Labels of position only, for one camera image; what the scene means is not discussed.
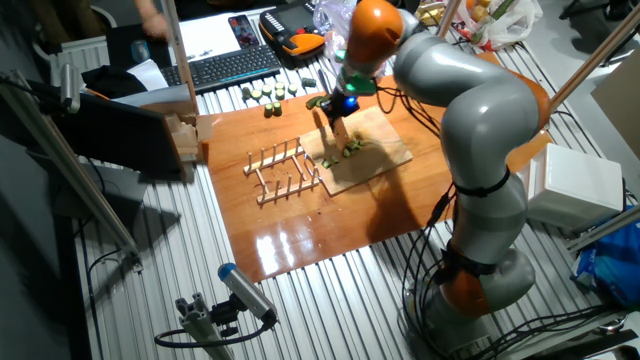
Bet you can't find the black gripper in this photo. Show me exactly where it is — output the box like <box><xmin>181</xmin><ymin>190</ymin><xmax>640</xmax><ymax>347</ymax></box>
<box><xmin>321</xmin><ymin>91</ymin><xmax>360</xmax><ymax>127</ymax></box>

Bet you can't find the steel cleaver knife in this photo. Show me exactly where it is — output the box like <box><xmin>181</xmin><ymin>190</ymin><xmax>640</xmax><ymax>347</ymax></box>
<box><xmin>317</xmin><ymin>67</ymin><xmax>352</xmax><ymax>152</ymax></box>

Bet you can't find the person right hand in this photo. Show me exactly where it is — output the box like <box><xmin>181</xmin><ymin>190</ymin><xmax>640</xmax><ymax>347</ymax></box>
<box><xmin>141</xmin><ymin>10</ymin><xmax>170</xmax><ymax>41</ymax></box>

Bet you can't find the wooden cutting board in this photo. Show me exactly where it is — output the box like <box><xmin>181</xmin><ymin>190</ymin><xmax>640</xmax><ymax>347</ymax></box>
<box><xmin>298</xmin><ymin>105</ymin><xmax>414</xmax><ymax>198</ymax></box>

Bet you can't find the wooden peg dish rack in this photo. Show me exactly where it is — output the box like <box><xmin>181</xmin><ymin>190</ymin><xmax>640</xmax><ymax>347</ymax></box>
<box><xmin>243</xmin><ymin>137</ymin><xmax>321</xmax><ymax>206</ymax></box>

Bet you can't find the orange black teach pendant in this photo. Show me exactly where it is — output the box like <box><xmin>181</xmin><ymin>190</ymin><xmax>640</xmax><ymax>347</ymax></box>
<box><xmin>258</xmin><ymin>2</ymin><xmax>327</xmax><ymax>64</ymax></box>

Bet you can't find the clear plastic bag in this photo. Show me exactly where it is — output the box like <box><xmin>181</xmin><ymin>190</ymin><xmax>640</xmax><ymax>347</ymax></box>
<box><xmin>312</xmin><ymin>0</ymin><xmax>359</xmax><ymax>74</ymax></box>

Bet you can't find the black keyboard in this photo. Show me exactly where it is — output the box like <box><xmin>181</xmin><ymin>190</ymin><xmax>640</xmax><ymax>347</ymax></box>
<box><xmin>159</xmin><ymin>44</ymin><xmax>284</xmax><ymax>95</ymax></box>

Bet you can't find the black smartphone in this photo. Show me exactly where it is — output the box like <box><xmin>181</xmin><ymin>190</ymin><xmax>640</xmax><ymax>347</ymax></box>
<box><xmin>228</xmin><ymin>14</ymin><xmax>261</xmax><ymax>50</ymax></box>

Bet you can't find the yellow packet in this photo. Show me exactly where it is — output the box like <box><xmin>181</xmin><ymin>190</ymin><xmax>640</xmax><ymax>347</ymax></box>
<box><xmin>416</xmin><ymin>2</ymin><xmax>446</xmax><ymax>27</ymax></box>

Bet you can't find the white paper sheet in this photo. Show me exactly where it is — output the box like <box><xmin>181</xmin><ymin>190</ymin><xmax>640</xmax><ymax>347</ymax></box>
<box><xmin>177</xmin><ymin>8</ymin><xmax>274</xmax><ymax>64</ymax></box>

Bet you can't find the white bag with fruit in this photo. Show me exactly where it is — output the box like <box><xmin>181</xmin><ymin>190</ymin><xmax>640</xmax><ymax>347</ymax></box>
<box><xmin>452</xmin><ymin>0</ymin><xmax>544</xmax><ymax>51</ymax></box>

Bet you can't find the computer mouse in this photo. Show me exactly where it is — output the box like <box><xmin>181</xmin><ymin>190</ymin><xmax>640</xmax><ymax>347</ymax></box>
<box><xmin>130</xmin><ymin>39</ymin><xmax>151</xmax><ymax>64</ymax></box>

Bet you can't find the black monitor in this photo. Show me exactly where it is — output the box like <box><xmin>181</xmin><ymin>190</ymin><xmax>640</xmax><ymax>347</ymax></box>
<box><xmin>27</xmin><ymin>79</ymin><xmax>186</xmax><ymax>181</ymax></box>

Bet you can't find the black mouse pad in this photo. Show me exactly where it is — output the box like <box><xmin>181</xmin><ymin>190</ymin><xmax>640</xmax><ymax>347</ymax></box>
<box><xmin>105</xmin><ymin>23</ymin><xmax>174</xmax><ymax>71</ymax></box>

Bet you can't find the black cloth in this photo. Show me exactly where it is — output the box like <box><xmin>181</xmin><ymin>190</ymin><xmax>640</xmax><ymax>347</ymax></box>
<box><xmin>81</xmin><ymin>64</ymin><xmax>149</xmax><ymax>100</ymax></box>

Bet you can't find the white drawer cabinet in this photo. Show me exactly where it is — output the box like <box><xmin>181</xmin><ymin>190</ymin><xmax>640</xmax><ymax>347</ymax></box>
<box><xmin>519</xmin><ymin>143</ymin><xmax>625</xmax><ymax>232</ymax></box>

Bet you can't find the brown cardboard box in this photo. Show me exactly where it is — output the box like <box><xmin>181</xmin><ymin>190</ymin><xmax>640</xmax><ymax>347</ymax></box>
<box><xmin>590</xmin><ymin>47</ymin><xmax>640</xmax><ymax>161</ymax></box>

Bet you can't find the blue plastic bag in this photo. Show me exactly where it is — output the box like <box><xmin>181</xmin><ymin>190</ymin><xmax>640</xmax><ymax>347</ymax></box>
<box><xmin>571</xmin><ymin>207</ymin><xmax>640</xmax><ymax>309</ymax></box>

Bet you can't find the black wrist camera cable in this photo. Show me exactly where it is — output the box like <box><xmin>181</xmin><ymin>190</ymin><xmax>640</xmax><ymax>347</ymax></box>
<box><xmin>374</xmin><ymin>84</ymin><xmax>444</xmax><ymax>137</ymax></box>

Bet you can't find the metal frame post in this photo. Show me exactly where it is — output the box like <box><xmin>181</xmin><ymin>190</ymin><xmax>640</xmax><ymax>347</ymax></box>
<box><xmin>159</xmin><ymin>0</ymin><xmax>200</xmax><ymax>104</ymax></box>
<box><xmin>549</xmin><ymin>3</ymin><xmax>640</xmax><ymax>112</ymax></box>
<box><xmin>436</xmin><ymin>0</ymin><xmax>462</xmax><ymax>40</ymax></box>

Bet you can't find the silver camera with blue end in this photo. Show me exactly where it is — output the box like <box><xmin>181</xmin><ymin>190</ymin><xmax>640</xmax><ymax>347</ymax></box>
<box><xmin>217</xmin><ymin>262</ymin><xmax>279</xmax><ymax>326</ymax></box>

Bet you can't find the aluminium camera bracket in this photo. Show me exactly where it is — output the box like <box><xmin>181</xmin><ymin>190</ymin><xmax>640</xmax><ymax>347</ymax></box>
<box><xmin>174</xmin><ymin>292</ymin><xmax>239</xmax><ymax>360</ymax></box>

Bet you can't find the silver depth camera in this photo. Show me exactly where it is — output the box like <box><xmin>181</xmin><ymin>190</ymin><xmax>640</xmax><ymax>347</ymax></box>
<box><xmin>59</xmin><ymin>62</ymin><xmax>82</xmax><ymax>115</ymax></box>

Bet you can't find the long aluminium frame bar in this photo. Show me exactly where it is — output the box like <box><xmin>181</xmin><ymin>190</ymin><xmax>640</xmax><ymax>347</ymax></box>
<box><xmin>0</xmin><ymin>69</ymin><xmax>145</xmax><ymax>274</ymax></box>

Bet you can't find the short aluminium frame bar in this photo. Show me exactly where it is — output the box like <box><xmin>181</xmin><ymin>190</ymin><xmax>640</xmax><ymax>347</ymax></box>
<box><xmin>567</xmin><ymin>204</ymin><xmax>640</xmax><ymax>254</ymax></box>

